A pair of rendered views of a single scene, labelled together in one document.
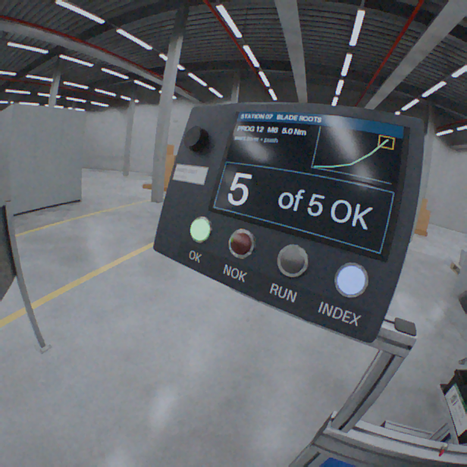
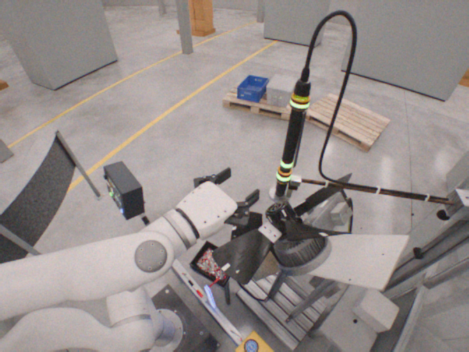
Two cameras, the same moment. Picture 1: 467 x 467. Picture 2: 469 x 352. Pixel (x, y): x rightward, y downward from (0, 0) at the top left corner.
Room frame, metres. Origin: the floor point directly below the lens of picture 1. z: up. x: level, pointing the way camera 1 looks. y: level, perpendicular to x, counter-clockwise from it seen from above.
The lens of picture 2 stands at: (-0.31, -0.80, 2.05)
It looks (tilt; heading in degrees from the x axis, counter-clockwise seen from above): 47 degrees down; 14
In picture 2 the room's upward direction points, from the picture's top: straight up
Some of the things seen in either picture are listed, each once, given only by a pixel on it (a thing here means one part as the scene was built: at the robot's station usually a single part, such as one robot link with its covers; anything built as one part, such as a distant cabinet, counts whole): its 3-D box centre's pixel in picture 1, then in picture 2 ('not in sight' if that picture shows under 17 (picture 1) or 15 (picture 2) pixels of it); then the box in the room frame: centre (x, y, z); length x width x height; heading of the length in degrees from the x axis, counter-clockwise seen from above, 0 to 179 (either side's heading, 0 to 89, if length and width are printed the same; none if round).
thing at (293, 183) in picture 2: not in sight; (284, 186); (0.18, -0.85, 1.49); 0.09 x 0.07 x 0.10; 92
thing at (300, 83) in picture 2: not in sight; (289, 149); (0.18, -0.84, 1.65); 0.04 x 0.04 x 0.46
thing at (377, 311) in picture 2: not in sight; (375, 306); (0.02, -1.43, 0.92); 0.17 x 0.16 x 0.11; 57
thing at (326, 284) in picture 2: not in sight; (311, 298); (0.11, -1.19, 0.58); 0.09 x 0.05 x 1.15; 147
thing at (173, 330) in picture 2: not in sight; (155, 329); (-0.29, -0.47, 1.04); 0.19 x 0.19 x 0.18
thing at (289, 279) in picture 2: not in sight; (296, 286); (0.17, -1.10, 0.56); 0.19 x 0.04 x 0.04; 57
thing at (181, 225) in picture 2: not in sight; (179, 228); (-0.12, -0.64, 1.65); 0.09 x 0.03 x 0.08; 57
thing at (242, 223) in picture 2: not in sight; (231, 215); (-0.07, -0.73, 1.65); 0.08 x 0.06 x 0.01; 60
